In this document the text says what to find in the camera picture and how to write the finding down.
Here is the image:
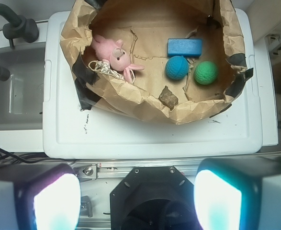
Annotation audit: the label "grey plastic bin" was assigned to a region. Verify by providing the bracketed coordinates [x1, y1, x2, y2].
[0, 42, 45, 131]

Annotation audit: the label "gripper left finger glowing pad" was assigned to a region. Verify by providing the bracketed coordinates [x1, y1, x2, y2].
[0, 163, 81, 230]

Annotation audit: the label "crumpled white paper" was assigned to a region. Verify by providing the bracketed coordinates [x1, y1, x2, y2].
[88, 60, 124, 80]

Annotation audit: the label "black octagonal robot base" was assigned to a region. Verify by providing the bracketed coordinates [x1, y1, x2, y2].
[110, 166, 201, 230]

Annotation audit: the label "blue dimpled ball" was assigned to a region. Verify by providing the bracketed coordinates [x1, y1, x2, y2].
[165, 56, 189, 81]

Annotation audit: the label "aluminium extrusion rail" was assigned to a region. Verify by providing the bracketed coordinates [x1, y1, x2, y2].
[70, 159, 200, 181]

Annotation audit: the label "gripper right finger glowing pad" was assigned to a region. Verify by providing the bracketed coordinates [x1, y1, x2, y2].
[193, 157, 281, 230]

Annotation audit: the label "pink plush bunny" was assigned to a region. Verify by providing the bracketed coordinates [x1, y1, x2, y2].
[91, 34, 145, 83]

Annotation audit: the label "metal corner bracket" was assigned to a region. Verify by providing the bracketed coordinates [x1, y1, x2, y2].
[80, 196, 93, 218]

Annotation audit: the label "blue wooden block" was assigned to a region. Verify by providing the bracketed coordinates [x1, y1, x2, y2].
[167, 39, 202, 58]

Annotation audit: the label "black cables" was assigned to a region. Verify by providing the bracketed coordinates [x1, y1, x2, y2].
[0, 143, 67, 166]

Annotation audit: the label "dark grey hose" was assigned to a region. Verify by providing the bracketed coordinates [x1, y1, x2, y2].
[0, 0, 40, 82]

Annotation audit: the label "brown paper bag tray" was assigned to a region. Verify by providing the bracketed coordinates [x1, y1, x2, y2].
[60, 0, 253, 125]

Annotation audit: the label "green dimpled ball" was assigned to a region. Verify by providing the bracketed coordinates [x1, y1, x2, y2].
[194, 61, 218, 85]

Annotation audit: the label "white plastic lid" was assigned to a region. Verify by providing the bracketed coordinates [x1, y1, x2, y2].
[43, 11, 263, 160]

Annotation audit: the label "brown rock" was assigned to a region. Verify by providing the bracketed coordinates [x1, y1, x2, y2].
[158, 86, 179, 110]

